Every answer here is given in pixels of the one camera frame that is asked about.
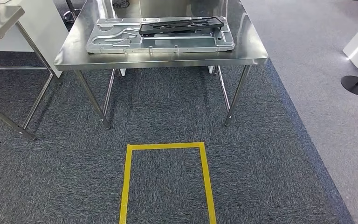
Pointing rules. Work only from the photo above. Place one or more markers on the black plastic mounting plate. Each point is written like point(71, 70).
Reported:
point(179, 26)

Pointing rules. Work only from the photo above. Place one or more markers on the stainless steel workbench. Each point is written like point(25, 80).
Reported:
point(166, 60)

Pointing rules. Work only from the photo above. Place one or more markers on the stamped grey metal panel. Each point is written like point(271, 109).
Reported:
point(166, 44)

